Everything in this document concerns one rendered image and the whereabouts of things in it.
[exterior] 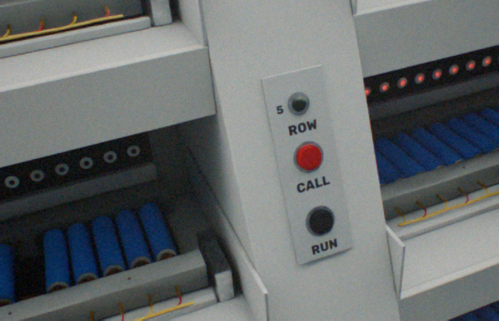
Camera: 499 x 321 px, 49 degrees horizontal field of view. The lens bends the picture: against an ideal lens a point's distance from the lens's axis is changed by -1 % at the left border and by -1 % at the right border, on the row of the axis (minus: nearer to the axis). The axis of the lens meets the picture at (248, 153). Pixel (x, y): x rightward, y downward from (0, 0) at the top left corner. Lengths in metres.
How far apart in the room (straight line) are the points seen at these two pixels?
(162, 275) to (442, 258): 0.21
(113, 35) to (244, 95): 0.09
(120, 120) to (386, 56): 0.18
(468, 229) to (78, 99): 0.31
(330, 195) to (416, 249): 0.12
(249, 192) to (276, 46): 0.09
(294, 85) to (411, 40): 0.09
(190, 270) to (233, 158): 0.11
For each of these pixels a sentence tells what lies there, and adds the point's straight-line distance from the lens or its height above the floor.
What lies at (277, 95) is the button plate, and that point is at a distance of 0.33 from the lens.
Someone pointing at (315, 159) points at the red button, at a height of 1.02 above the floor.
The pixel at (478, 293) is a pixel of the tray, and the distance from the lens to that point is 0.46.
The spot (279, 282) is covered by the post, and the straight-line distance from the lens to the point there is 0.36.
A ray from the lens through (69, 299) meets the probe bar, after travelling 0.41.
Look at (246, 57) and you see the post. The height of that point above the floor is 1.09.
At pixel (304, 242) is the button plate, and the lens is 0.36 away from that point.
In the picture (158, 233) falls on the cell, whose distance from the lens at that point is 0.44.
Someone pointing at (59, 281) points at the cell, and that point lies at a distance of 0.43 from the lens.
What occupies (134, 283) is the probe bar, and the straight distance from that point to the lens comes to 0.40.
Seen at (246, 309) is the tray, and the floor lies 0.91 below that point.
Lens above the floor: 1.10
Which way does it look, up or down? 13 degrees down
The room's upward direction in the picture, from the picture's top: 12 degrees counter-clockwise
